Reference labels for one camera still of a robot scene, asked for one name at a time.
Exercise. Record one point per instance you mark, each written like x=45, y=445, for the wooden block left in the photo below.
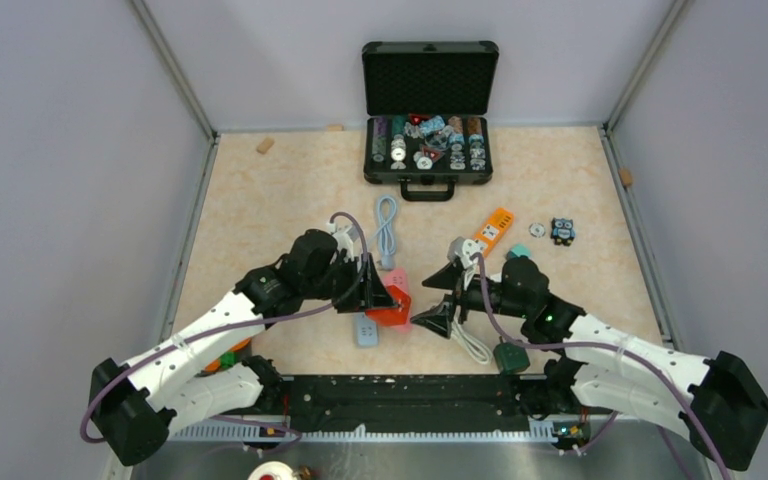
x=265, y=145

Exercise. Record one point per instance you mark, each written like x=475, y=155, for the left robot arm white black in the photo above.
x=136, y=405

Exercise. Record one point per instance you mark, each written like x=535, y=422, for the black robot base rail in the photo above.
x=414, y=403

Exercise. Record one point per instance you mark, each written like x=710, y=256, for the teal small cube adapter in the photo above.
x=518, y=251

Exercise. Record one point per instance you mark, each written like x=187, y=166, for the orange power strip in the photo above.
x=493, y=229

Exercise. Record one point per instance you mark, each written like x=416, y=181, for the dark green cube socket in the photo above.
x=511, y=358

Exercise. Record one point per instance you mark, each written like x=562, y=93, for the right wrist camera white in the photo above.
x=464, y=251

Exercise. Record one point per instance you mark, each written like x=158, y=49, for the wooden block right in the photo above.
x=626, y=177

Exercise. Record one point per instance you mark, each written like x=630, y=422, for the small white round disc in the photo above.
x=537, y=230

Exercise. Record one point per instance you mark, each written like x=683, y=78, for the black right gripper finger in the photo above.
x=447, y=278
x=441, y=319

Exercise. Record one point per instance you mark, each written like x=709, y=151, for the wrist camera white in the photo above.
x=464, y=251
x=345, y=236

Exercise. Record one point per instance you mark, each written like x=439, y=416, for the blue owl figure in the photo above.
x=562, y=231

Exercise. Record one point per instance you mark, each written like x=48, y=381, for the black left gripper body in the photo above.
x=346, y=295

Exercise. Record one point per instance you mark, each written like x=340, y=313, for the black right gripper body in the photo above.
x=474, y=294

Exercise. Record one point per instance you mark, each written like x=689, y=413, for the light blue power strip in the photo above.
x=366, y=331

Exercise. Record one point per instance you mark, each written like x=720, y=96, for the orange tape roll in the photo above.
x=229, y=358

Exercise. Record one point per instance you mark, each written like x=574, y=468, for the black open carrying case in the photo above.
x=427, y=101

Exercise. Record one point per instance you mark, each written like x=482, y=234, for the red cube socket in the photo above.
x=396, y=316

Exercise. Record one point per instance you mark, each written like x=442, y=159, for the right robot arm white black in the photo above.
x=716, y=403

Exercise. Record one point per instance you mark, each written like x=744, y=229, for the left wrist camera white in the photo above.
x=345, y=236

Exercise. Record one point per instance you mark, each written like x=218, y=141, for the pink triangular power strip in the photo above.
x=399, y=277

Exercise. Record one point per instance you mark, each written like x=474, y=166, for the red white emergency button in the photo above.
x=276, y=470

